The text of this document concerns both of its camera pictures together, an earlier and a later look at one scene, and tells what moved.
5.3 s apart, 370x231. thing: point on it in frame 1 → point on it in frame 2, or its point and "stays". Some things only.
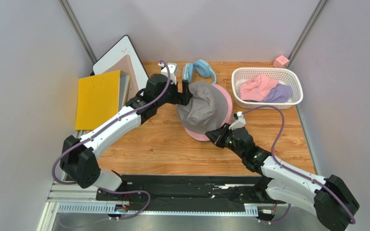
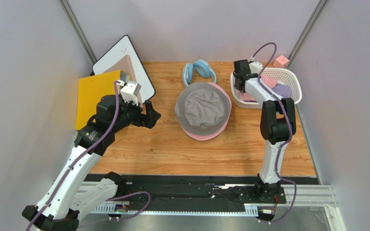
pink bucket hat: x=203 y=136 stays
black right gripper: x=217 y=136 → x=240 y=76
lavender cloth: x=280 y=94 stays
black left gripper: x=181 y=98 → x=152 y=115
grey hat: x=206 y=110 stays
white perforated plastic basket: x=253 y=87 stays
